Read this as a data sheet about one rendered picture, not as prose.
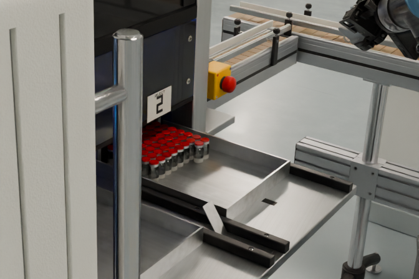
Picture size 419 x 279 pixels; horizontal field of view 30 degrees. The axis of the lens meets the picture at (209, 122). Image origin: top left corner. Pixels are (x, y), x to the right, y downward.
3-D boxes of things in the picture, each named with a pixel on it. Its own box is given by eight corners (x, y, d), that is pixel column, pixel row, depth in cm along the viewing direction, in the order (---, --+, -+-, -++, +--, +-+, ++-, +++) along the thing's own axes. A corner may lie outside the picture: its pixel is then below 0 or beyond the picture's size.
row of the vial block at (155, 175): (146, 181, 164) (146, 162, 163) (194, 151, 178) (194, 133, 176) (154, 184, 163) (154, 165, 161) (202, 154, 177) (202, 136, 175)
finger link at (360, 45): (360, 30, 154) (380, 20, 145) (367, 35, 154) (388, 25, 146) (349, 50, 153) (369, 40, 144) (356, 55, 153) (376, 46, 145)
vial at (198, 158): (191, 161, 174) (192, 142, 172) (196, 157, 175) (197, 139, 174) (199, 164, 173) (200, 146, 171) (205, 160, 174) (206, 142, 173)
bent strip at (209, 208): (200, 233, 147) (201, 206, 145) (209, 226, 150) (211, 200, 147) (265, 259, 141) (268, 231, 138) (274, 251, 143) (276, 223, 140)
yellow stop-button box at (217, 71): (189, 93, 190) (190, 65, 187) (206, 85, 195) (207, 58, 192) (215, 101, 186) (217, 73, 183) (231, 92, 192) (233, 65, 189)
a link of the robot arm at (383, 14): (434, 1, 135) (411, 40, 133) (421, 6, 139) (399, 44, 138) (400, -23, 133) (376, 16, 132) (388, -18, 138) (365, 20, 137)
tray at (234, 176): (91, 173, 167) (91, 158, 166) (163, 132, 187) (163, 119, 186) (226, 225, 151) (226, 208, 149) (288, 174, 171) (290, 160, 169)
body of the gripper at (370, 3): (356, -9, 149) (383, -23, 137) (391, 16, 150) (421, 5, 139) (336, 24, 148) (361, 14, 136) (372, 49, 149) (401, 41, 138)
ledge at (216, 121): (161, 124, 196) (161, 117, 195) (189, 108, 206) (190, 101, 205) (207, 139, 189) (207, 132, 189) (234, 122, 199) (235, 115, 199)
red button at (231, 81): (215, 92, 187) (216, 76, 186) (224, 87, 190) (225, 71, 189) (229, 96, 185) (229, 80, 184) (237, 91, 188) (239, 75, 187)
